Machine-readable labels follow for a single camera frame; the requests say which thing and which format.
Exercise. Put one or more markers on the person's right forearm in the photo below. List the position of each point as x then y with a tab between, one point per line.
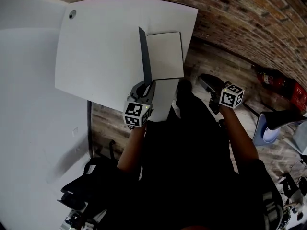
239	140

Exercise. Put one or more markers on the blue padded chair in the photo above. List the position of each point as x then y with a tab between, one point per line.
283	118

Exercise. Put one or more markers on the grey metal equipment stand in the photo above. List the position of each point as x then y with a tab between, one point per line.
290	186

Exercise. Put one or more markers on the black office chair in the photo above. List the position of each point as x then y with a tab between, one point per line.
79	188

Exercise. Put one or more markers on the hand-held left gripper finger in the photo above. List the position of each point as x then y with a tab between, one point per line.
134	90
153	92

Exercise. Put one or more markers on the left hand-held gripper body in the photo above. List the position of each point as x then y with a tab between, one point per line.
135	114

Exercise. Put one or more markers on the grey white box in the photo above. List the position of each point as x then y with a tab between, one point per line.
165	56

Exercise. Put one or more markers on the person's left forearm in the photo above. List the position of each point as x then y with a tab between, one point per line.
133	150

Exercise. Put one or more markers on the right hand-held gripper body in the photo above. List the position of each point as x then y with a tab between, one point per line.
231	96

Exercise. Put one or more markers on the person's black clothing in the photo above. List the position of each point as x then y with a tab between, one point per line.
187	176

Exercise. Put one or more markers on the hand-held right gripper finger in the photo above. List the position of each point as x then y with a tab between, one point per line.
213	80
206	86

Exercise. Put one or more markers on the red fire extinguisher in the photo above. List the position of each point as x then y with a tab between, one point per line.
272	80

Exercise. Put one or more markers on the white round plate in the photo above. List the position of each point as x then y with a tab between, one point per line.
271	135

